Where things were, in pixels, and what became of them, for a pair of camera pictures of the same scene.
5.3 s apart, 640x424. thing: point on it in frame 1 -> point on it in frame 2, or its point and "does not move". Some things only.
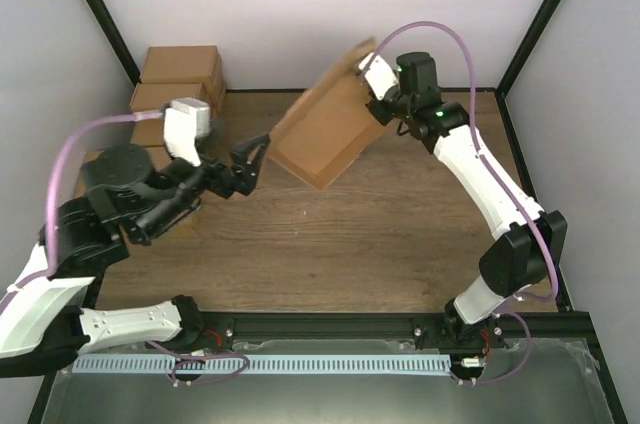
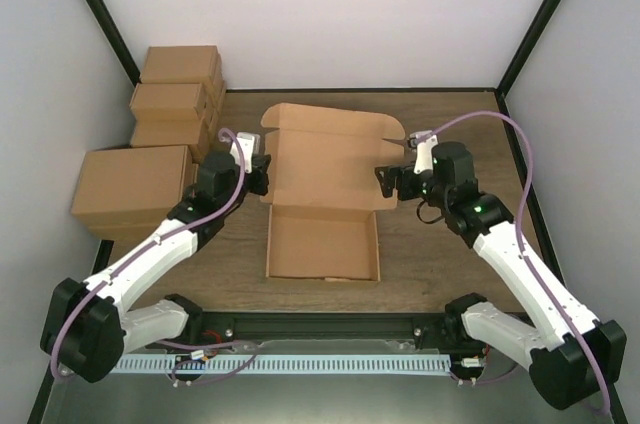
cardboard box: (329, 122) -> (324, 197)
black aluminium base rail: (385, 327) does not move
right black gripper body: (381, 117) -> (407, 191)
